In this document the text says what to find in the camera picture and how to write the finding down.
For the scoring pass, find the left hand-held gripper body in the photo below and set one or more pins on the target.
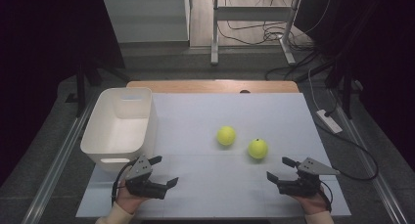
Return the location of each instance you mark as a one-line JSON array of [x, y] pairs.
[[140, 169]]

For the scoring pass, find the yellow ball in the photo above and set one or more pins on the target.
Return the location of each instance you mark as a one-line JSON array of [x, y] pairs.
[[226, 135], [257, 148]]

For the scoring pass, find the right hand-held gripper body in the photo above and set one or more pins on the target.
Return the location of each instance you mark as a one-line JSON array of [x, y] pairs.
[[310, 168]]

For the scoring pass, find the metal floor rail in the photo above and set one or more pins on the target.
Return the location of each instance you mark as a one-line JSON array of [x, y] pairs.
[[55, 171], [378, 181]]

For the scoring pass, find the white cabinet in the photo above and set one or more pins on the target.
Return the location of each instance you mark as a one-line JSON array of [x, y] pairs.
[[147, 18]]

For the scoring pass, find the person's left hand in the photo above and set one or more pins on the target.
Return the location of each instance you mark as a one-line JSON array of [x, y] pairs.
[[127, 201]]

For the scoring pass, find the white power strip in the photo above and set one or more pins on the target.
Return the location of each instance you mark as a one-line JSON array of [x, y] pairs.
[[329, 121]]

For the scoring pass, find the white table mat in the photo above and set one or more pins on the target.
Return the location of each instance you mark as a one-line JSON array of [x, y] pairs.
[[208, 185]]

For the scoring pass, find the wooden table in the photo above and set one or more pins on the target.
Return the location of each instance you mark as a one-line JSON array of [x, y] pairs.
[[195, 86]]

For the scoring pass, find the white metal desk frame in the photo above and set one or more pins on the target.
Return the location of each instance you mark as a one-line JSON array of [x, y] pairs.
[[251, 13]]

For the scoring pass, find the white plastic bin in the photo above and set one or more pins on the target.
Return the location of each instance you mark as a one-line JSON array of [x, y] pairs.
[[117, 132]]

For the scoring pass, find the person's right hand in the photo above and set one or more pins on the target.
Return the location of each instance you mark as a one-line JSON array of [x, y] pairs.
[[314, 203]]

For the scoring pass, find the black stand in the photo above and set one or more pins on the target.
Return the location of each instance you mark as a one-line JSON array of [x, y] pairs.
[[346, 87], [80, 87]]

